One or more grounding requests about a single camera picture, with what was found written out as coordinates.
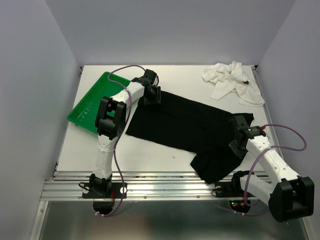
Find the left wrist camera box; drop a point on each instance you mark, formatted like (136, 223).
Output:
(151, 75)

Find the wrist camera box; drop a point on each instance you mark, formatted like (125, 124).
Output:
(151, 75)
(242, 129)

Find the green plastic tray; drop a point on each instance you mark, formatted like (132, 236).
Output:
(85, 112)

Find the black t shirt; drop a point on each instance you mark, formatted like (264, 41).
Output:
(184, 124)

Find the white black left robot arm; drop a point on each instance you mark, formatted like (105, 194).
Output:
(111, 120)

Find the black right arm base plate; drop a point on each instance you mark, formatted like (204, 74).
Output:
(226, 189)

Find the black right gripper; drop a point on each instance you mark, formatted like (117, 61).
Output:
(237, 151)

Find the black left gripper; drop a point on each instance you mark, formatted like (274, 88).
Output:
(156, 100)

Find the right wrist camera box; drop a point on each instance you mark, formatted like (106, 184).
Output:
(242, 129)

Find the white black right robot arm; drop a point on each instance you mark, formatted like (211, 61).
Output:
(288, 195)

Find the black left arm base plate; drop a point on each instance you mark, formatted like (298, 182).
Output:
(114, 192)

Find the white t shirt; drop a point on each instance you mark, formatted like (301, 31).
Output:
(231, 78)

